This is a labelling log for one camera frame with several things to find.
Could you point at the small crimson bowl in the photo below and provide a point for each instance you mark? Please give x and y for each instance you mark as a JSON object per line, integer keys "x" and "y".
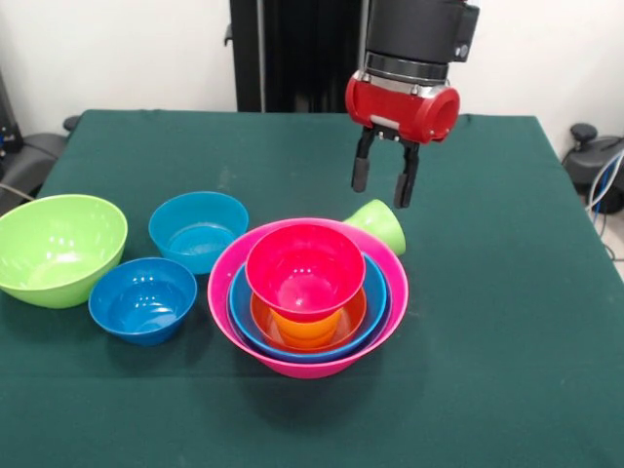
{"x": 304, "y": 273}

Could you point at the large green bowl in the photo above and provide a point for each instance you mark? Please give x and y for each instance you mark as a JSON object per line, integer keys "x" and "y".
{"x": 58, "y": 253}

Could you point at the large light blue bowl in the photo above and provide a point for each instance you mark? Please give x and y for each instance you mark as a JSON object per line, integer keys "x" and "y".
{"x": 375, "y": 292}

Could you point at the black equipment rack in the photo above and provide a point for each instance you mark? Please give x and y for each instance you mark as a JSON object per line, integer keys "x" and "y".
{"x": 6, "y": 127}

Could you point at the translucent blue ribbed bowl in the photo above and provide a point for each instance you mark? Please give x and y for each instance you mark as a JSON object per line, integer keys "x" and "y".
{"x": 195, "y": 239}

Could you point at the small dark blue bowl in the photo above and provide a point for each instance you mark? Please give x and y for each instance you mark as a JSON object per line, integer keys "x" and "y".
{"x": 141, "y": 307}

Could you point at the green cup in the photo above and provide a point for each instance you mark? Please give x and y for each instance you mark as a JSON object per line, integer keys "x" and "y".
{"x": 382, "y": 226}

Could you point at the dark green table cloth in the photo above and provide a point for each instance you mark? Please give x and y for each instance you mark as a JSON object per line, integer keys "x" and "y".
{"x": 439, "y": 419}

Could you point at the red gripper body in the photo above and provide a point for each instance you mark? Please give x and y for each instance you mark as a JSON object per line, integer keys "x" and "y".
{"x": 395, "y": 109}

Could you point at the orange bowl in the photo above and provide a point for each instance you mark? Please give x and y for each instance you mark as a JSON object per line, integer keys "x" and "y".
{"x": 353, "y": 317}

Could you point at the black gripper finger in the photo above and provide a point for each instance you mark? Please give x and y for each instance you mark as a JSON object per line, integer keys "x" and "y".
{"x": 362, "y": 168}
{"x": 407, "y": 180}

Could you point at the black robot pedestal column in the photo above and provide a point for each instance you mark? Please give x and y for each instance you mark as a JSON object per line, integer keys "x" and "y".
{"x": 302, "y": 49}

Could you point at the large pink bowl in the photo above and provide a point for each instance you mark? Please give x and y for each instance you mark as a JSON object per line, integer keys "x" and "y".
{"x": 312, "y": 368}

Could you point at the orange cup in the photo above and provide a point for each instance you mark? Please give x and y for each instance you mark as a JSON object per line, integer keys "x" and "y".
{"x": 304, "y": 330}

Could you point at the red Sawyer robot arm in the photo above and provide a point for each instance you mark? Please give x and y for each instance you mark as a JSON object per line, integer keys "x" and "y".
{"x": 419, "y": 34}

